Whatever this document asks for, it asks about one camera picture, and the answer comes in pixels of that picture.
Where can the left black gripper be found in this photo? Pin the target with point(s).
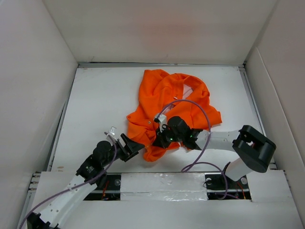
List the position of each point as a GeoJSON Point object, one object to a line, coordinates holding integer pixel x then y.
{"type": "Point", "coordinates": [134, 146]}

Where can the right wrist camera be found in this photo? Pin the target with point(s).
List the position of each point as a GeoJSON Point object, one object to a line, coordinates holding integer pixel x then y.
{"type": "Point", "coordinates": [161, 120]}

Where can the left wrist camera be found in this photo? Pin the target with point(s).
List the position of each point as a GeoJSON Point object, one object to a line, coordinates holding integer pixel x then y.
{"type": "Point", "coordinates": [111, 133]}

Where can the orange zip jacket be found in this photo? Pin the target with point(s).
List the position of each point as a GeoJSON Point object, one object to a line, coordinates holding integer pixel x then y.
{"type": "Point", "coordinates": [190, 100]}

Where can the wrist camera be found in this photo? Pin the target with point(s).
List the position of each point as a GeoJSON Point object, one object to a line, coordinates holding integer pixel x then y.
{"type": "Point", "coordinates": [111, 133]}
{"type": "Point", "coordinates": [161, 120]}

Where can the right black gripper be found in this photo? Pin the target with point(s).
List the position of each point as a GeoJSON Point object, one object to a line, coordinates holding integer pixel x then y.
{"type": "Point", "coordinates": [160, 141]}

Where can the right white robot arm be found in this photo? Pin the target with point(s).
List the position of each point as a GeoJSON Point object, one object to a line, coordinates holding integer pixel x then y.
{"type": "Point", "coordinates": [254, 150]}

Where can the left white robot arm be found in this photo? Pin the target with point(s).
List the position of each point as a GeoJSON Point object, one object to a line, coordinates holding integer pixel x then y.
{"type": "Point", "coordinates": [53, 212]}

